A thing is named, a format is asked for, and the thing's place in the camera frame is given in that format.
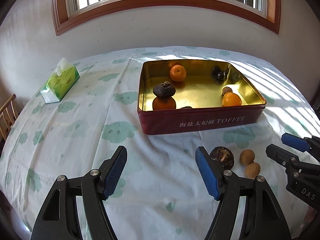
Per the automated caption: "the wooden chair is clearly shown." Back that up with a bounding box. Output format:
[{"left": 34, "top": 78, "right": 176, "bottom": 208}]
[{"left": 0, "top": 94, "right": 18, "bottom": 141}]

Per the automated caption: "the green tissue pack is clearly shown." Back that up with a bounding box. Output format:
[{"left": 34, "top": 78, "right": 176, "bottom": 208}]
[{"left": 40, "top": 57, "right": 80, "bottom": 103}]

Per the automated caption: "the dark smooth passion fruit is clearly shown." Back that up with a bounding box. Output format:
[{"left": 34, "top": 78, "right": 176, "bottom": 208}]
[{"left": 216, "top": 71, "right": 226, "bottom": 81}]

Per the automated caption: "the wooden framed window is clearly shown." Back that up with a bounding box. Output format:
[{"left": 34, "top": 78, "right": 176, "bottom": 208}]
[{"left": 51, "top": 0, "right": 281, "bottom": 36}]

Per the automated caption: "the brown longan lower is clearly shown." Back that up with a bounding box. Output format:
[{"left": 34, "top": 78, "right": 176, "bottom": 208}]
[{"left": 244, "top": 163, "right": 261, "bottom": 179}]

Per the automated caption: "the large wrinkled dark fruit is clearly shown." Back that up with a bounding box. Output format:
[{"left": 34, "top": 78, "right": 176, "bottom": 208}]
[{"left": 210, "top": 146, "right": 234, "bottom": 170}]

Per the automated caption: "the brown longan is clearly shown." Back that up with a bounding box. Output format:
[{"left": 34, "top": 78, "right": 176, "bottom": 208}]
[
  {"left": 239, "top": 149, "right": 255, "bottom": 166},
  {"left": 244, "top": 163, "right": 261, "bottom": 179},
  {"left": 222, "top": 87, "right": 233, "bottom": 96}
]

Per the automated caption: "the brown longan top right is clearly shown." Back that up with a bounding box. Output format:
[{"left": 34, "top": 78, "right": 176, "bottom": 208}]
[{"left": 222, "top": 87, "right": 233, "bottom": 96}]

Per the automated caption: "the orange tangerine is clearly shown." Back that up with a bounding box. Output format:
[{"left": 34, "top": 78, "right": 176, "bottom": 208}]
[
  {"left": 152, "top": 97, "right": 176, "bottom": 111},
  {"left": 169, "top": 64, "right": 187, "bottom": 82}
]

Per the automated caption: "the white patterned tablecloth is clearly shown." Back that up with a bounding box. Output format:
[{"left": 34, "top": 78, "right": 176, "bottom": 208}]
[{"left": 1, "top": 47, "right": 319, "bottom": 239}]

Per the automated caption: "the small wrinkled dark fruit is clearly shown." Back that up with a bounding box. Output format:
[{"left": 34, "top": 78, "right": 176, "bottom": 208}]
[{"left": 153, "top": 81, "right": 176, "bottom": 98}]

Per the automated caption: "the brown longan middle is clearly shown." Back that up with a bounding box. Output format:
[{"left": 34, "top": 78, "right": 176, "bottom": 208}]
[{"left": 239, "top": 149, "right": 255, "bottom": 166}]

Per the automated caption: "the red toffee tin box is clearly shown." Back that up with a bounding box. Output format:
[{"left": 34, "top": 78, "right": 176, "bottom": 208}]
[{"left": 137, "top": 59, "right": 266, "bottom": 135}]

